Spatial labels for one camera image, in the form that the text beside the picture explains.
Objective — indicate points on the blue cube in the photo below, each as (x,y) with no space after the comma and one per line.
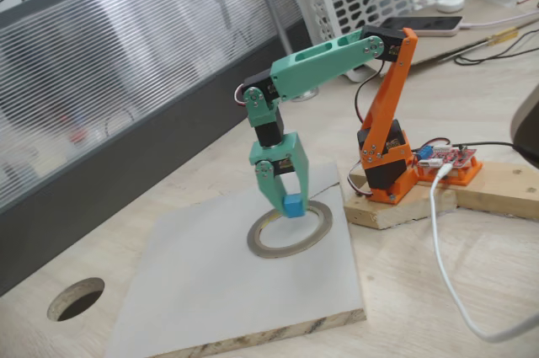
(293,207)

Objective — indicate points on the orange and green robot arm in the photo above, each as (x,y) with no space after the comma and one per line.
(320,61)

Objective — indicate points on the light wooden base block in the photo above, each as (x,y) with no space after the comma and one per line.
(400,215)

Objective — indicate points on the grey painted square board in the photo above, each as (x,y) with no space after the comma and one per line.
(210,274)

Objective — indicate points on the red controller circuit board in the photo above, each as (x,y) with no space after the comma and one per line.
(455,158)

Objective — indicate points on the frosted desk partition panel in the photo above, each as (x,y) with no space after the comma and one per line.
(126,59)

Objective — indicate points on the smartphone with pale case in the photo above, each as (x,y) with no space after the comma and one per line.
(421,23)

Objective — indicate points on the long wooden base plank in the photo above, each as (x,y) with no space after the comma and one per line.
(505,189)

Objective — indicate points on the grey rounded blurry object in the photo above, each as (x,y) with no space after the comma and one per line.
(528,122)

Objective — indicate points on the yellow black screwdriver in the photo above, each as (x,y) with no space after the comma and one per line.
(503,35)

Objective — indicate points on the orange controller board mount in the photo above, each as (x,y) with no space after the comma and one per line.
(467,177)

